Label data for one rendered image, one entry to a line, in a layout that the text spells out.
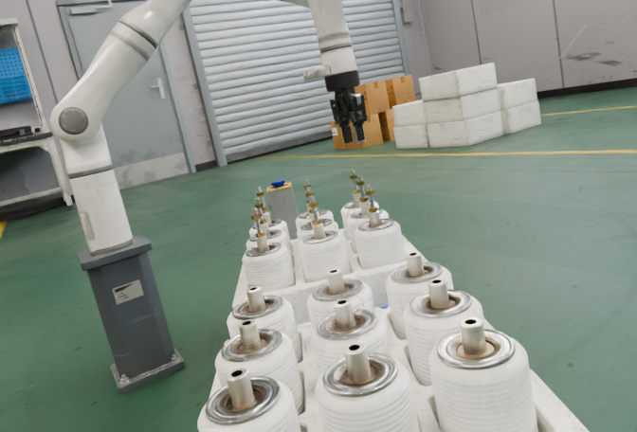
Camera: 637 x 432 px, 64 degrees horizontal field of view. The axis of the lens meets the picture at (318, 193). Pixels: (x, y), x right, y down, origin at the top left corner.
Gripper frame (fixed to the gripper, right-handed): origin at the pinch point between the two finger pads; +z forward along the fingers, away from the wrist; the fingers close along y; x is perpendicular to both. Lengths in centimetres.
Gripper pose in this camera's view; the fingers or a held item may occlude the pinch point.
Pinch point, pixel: (353, 136)
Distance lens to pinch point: 114.3
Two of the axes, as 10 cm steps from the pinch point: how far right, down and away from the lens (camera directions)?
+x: -9.2, 2.5, -3.0
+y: -3.4, -1.0, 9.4
